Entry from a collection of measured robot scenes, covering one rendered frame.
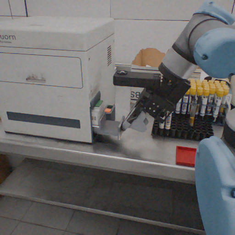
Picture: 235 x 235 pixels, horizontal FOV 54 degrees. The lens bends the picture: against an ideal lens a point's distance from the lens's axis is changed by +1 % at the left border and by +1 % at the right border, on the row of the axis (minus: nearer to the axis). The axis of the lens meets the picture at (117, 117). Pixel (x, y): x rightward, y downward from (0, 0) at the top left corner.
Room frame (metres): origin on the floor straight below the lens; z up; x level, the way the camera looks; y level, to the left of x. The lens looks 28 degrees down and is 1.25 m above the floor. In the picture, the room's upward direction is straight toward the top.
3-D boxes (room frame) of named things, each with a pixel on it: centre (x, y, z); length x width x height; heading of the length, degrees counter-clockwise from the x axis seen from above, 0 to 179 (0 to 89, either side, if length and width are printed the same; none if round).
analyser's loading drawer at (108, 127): (0.58, 0.09, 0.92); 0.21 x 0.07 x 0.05; 77
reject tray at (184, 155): (0.47, -0.18, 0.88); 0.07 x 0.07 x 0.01; 77
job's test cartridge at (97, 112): (0.57, 0.06, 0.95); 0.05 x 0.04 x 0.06; 167
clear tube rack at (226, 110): (0.69, -0.25, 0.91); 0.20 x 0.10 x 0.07; 77
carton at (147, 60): (0.91, -0.19, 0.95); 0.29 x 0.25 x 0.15; 167
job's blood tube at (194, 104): (0.60, -0.22, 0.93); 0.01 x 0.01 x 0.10; 77
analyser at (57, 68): (0.69, 0.16, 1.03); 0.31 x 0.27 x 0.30; 77
